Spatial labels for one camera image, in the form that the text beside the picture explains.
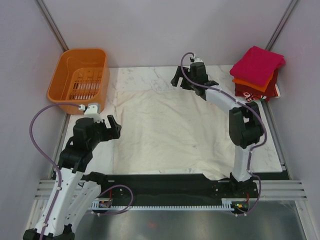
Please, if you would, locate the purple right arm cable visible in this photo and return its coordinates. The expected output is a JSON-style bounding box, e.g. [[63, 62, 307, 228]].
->
[[180, 52, 269, 217]]

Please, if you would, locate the cream white t shirt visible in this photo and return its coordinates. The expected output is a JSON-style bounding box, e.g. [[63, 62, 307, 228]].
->
[[113, 90, 235, 180]]

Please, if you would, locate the aluminium frame post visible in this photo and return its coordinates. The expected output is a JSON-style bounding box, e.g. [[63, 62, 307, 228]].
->
[[34, 0, 69, 52], [265, 0, 300, 51]]

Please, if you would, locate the dark red folded t shirt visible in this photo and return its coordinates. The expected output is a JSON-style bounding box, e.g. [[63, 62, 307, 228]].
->
[[235, 69, 278, 96]]

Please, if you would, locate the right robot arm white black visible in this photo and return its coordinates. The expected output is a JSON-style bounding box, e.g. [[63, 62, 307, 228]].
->
[[170, 61, 266, 197]]

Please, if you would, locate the magenta folded t shirt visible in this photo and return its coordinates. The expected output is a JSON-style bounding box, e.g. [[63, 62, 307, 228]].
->
[[229, 46, 286, 88]]

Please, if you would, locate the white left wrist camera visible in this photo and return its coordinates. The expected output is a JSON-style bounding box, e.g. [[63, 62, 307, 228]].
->
[[78, 103, 101, 119]]

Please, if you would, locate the orange plastic basket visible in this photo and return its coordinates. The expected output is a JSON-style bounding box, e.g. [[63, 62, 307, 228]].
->
[[47, 48, 110, 111]]

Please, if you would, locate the left aluminium frame post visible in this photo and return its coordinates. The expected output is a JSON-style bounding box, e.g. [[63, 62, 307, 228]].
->
[[34, 0, 69, 52]]

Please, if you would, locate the red printed folded t shirt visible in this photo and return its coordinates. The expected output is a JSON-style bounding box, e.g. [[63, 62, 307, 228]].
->
[[243, 84, 281, 102]]

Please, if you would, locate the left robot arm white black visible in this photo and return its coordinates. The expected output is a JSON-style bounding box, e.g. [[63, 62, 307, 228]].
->
[[23, 115, 122, 240]]

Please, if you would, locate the white slotted cable duct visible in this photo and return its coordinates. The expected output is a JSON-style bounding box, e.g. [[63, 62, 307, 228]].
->
[[88, 199, 235, 212]]

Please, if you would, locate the right aluminium frame post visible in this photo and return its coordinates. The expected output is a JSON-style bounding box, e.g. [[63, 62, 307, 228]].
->
[[265, 0, 300, 51]]

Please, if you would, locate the orange folded t shirt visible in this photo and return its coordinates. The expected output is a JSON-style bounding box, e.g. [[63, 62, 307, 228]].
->
[[232, 74, 274, 92]]

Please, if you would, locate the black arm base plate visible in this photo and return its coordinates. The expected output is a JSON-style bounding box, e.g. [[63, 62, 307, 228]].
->
[[101, 174, 258, 206]]

